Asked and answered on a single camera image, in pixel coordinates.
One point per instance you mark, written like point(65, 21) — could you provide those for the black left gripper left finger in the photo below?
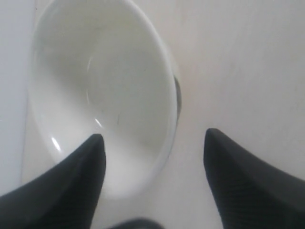
point(64, 197)

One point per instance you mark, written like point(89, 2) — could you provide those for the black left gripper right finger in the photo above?
point(248, 192)

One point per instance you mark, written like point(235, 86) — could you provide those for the white ceramic bowl black patch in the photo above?
point(101, 67)

